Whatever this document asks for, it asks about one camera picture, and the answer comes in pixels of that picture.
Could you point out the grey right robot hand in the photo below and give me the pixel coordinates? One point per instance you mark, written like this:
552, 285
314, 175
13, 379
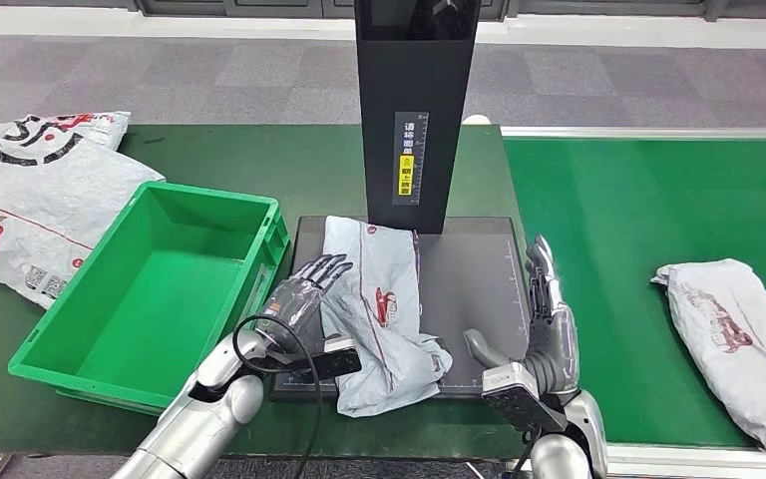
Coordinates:
555, 344

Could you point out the white round knob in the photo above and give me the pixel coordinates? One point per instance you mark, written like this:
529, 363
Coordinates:
475, 120

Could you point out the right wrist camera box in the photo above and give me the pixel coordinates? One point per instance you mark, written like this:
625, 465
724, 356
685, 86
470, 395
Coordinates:
518, 396

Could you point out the black yellow machine label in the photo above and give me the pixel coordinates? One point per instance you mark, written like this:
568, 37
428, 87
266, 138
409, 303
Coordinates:
409, 158

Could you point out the green plastic crate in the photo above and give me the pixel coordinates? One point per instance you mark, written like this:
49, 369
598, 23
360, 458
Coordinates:
152, 311

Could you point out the grey parcel bag maroon print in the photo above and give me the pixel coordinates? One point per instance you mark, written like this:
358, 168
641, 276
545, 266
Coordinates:
733, 370

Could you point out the grey parcel bag red line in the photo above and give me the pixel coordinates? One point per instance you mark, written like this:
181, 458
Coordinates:
383, 264

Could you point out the green conveyor belt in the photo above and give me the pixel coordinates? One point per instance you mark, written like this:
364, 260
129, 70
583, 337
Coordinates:
594, 198

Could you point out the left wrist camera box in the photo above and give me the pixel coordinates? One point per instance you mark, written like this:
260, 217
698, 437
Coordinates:
333, 363

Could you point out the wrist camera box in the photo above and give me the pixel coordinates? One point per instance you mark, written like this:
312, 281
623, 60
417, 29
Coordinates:
518, 396
333, 363

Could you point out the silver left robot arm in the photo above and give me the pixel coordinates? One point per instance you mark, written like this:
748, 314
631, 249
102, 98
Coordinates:
204, 416

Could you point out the large white QR-code mailer bag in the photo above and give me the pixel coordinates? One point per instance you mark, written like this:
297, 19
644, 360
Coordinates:
46, 211

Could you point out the black inbound scanner machine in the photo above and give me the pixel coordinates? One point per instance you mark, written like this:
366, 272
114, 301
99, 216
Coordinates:
409, 79

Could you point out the white mailer bag black print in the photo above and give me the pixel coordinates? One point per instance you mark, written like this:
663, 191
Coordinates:
102, 127

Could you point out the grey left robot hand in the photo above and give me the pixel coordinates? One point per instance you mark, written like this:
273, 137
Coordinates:
294, 307

